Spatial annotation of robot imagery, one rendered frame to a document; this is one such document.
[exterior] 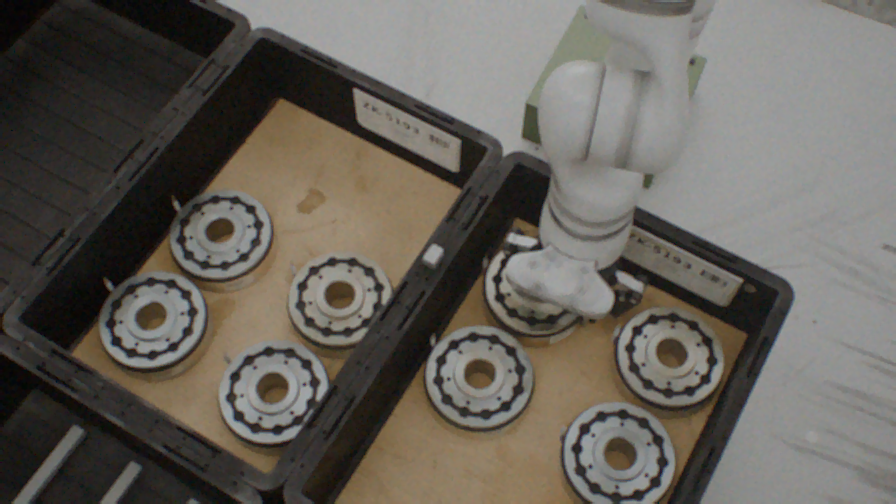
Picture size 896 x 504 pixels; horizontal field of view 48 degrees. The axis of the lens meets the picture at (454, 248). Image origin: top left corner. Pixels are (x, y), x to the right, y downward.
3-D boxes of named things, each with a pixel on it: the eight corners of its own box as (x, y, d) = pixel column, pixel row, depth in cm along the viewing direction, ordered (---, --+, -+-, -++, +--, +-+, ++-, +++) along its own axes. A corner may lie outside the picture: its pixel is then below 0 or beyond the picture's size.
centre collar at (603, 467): (602, 420, 91) (603, 418, 91) (654, 442, 90) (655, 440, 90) (584, 469, 89) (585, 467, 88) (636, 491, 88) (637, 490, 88)
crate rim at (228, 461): (261, 35, 106) (258, 20, 104) (509, 157, 99) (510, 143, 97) (2, 336, 89) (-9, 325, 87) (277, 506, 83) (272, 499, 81)
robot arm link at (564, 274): (500, 285, 83) (504, 250, 77) (549, 179, 88) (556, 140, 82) (603, 326, 81) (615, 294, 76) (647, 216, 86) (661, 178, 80)
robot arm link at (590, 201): (518, 225, 79) (627, 247, 79) (533, 113, 66) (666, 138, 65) (534, 153, 83) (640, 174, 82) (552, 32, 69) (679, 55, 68)
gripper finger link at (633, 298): (631, 297, 88) (596, 311, 93) (647, 307, 89) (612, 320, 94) (641, 272, 89) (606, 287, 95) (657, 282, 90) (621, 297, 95)
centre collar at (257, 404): (269, 355, 94) (268, 353, 93) (310, 383, 92) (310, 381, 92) (235, 397, 92) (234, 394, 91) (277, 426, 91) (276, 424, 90)
